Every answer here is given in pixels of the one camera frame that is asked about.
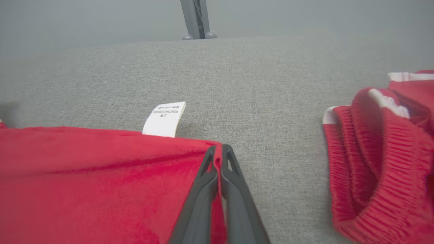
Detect red white Bulls jersey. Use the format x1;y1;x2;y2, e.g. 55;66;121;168
0;102;228;244

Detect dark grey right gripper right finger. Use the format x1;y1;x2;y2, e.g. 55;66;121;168
220;144;271;244

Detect grey metal post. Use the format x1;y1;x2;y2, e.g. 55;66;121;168
180;0;218;40

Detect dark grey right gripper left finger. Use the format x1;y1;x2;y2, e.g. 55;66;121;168
168;146;219;244

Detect grey fabric sofa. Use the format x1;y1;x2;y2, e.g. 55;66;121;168
0;32;434;244

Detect red white Bulls shorts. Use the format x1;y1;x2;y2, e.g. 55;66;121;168
323;70;434;244

